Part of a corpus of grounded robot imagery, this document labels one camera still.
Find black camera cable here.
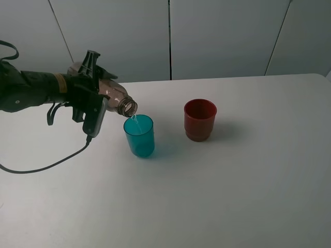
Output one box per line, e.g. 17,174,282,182
0,40,92,174

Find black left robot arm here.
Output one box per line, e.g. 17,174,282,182
1,50,117,126

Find teal translucent plastic cup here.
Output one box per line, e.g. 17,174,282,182
124,114,155,158

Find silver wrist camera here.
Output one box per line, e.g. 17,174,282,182
83,97,107,138

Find red plastic cup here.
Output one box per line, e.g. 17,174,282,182
184,99,217,142

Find brown translucent plastic bottle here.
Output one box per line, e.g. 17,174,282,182
67,61,139,117

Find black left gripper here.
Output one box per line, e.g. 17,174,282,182
66,50,118,122

